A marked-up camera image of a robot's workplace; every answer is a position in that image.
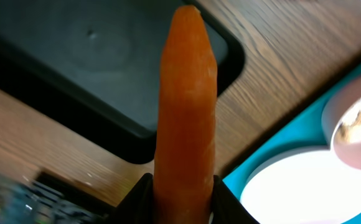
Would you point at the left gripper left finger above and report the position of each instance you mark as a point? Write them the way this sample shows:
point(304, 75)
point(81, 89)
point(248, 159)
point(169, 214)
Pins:
point(137, 206)

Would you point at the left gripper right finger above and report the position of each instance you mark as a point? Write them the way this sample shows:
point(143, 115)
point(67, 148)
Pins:
point(226, 208)

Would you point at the orange carrot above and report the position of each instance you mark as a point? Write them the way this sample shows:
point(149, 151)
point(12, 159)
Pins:
point(185, 146)

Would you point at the white bowl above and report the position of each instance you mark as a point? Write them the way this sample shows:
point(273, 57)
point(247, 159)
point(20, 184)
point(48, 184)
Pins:
point(341, 123)

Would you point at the white round plate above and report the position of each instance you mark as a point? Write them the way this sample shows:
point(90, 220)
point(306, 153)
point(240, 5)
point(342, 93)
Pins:
point(305, 185)

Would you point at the black plastic tray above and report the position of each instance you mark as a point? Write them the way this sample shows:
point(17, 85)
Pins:
point(91, 65)

